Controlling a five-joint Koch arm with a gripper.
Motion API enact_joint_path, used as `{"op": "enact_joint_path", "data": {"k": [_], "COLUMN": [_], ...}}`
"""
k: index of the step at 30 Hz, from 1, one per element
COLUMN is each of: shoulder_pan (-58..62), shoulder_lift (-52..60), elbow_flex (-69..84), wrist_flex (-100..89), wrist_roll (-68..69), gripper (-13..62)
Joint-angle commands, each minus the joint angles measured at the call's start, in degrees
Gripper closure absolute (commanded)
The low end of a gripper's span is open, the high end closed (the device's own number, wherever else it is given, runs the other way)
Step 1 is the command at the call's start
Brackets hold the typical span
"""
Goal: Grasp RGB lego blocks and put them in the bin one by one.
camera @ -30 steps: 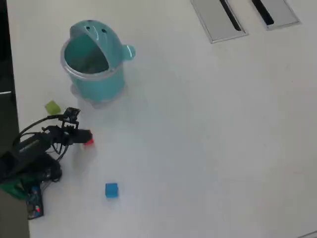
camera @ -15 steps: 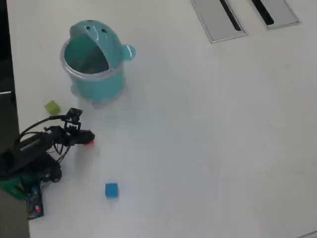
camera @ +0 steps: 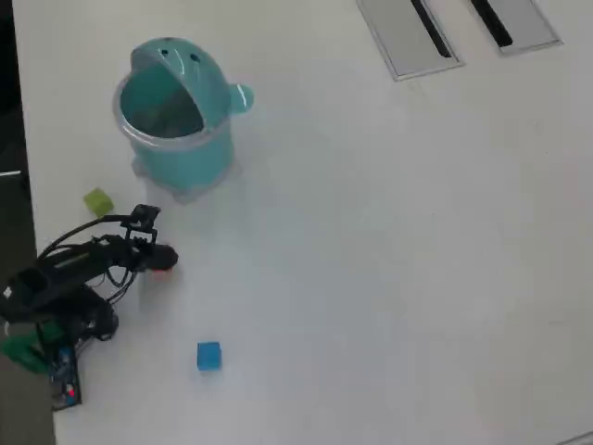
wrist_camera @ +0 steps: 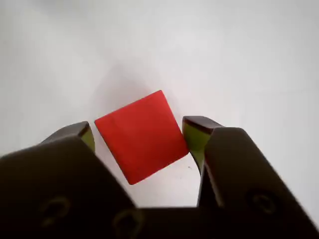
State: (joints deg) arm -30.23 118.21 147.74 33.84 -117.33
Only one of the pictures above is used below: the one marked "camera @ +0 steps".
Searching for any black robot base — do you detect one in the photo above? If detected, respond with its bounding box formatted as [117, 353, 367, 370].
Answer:
[39, 285, 120, 347]

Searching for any teal whale-shaped bin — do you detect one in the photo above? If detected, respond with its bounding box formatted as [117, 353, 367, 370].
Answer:
[110, 36, 256, 205]

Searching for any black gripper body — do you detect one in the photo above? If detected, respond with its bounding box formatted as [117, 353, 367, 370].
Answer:
[119, 230, 158, 271]

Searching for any green lego block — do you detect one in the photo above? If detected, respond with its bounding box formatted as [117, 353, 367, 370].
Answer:
[82, 186, 115, 219]

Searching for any silver table cable cover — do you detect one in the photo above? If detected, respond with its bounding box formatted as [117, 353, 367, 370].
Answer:
[468, 0, 565, 57]
[355, 0, 465, 83]

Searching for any black camera cable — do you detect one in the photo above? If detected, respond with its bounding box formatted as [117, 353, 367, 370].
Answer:
[35, 211, 140, 261]

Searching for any blue controller circuit board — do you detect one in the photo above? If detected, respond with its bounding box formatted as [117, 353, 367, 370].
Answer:
[47, 345, 85, 413]

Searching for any green table clamp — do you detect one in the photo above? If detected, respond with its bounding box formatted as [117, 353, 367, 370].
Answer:
[0, 323, 64, 375]

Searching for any blue lego block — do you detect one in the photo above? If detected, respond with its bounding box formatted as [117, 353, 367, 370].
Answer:
[196, 341, 223, 373]

